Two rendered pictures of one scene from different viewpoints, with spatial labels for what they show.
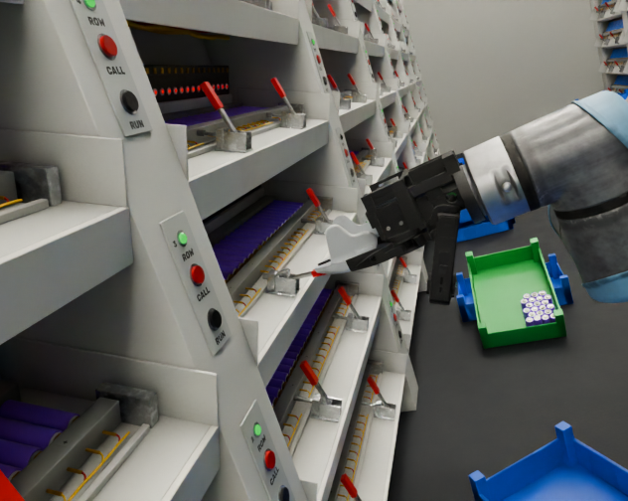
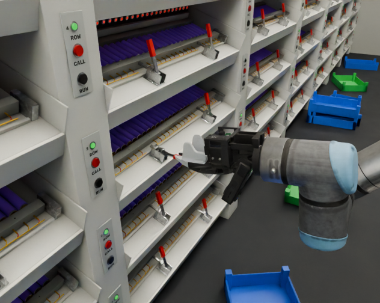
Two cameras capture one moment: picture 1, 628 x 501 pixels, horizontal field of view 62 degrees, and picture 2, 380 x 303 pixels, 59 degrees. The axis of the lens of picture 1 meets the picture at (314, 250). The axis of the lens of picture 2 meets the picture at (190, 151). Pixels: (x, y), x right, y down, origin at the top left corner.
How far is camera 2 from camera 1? 0.26 m
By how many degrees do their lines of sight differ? 17
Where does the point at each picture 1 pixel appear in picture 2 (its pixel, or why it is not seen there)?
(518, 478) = (251, 281)
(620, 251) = (315, 226)
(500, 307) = not seen: hidden behind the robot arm
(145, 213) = (74, 134)
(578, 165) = (311, 179)
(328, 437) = (155, 231)
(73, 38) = (58, 50)
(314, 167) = (222, 73)
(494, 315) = not seen: hidden behind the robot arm
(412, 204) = (227, 154)
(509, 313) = not seen: hidden behind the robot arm
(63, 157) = (42, 100)
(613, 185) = (324, 196)
